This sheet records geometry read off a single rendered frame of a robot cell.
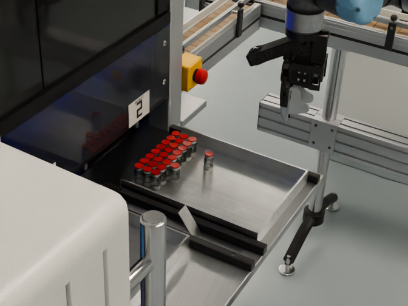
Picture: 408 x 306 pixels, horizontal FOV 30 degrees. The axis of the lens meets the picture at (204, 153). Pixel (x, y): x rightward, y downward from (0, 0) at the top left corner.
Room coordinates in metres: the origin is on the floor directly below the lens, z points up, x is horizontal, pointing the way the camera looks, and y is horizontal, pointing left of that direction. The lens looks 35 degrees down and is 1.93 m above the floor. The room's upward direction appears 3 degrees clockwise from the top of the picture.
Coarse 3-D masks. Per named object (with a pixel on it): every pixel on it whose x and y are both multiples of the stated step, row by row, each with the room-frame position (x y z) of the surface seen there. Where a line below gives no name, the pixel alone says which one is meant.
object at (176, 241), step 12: (132, 216) 1.23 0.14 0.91; (132, 228) 1.22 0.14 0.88; (168, 228) 1.19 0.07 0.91; (132, 240) 1.18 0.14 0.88; (168, 240) 1.19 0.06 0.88; (180, 240) 1.18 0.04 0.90; (132, 252) 1.15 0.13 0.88; (168, 252) 1.15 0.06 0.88; (180, 252) 1.14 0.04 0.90; (132, 264) 1.11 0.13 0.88; (168, 264) 1.10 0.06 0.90; (132, 300) 0.99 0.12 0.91
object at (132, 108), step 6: (144, 96) 1.50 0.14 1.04; (144, 102) 1.50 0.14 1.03; (132, 108) 1.45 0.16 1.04; (138, 108) 1.48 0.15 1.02; (144, 108) 1.50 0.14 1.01; (132, 114) 1.45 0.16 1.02; (138, 114) 1.48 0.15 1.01; (144, 114) 1.50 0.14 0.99; (132, 120) 1.45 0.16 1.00; (138, 120) 1.48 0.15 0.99
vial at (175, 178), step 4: (172, 164) 1.40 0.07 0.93; (176, 164) 1.40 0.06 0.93; (172, 168) 1.39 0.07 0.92; (176, 168) 1.39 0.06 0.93; (172, 172) 1.39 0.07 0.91; (176, 172) 1.39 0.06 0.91; (172, 176) 1.39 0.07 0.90; (176, 176) 1.39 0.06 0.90; (172, 180) 1.39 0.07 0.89; (176, 180) 1.39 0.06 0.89
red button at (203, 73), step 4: (200, 68) 1.70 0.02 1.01; (196, 72) 1.68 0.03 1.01; (200, 72) 1.68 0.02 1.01; (204, 72) 1.68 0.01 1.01; (196, 76) 1.68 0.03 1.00; (200, 76) 1.67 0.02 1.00; (204, 76) 1.68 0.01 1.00; (196, 80) 1.67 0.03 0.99; (200, 80) 1.67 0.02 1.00; (204, 80) 1.68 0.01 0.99; (200, 84) 1.68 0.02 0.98
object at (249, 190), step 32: (192, 160) 1.48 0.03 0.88; (224, 160) 1.49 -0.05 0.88; (256, 160) 1.48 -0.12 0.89; (160, 192) 1.35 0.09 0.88; (192, 192) 1.36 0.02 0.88; (224, 192) 1.36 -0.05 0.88; (256, 192) 1.37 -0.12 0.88; (288, 192) 1.33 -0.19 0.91; (224, 224) 1.23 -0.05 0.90; (256, 224) 1.26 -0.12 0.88
